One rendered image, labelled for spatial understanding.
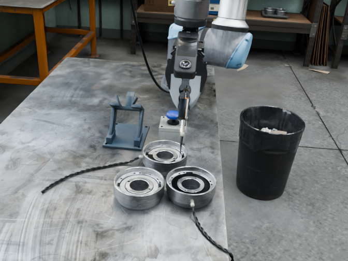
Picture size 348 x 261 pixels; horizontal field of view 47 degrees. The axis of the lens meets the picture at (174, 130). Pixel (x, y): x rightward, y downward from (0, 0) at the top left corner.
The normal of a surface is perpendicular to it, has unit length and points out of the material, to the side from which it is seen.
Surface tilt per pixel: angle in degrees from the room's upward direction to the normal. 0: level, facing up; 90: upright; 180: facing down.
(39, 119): 0
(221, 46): 80
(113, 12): 90
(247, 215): 0
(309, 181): 0
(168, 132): 90
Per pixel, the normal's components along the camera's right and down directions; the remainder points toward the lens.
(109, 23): -0.06, 0.47
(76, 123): 0.05, -0.88
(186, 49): 0.03, -0.50
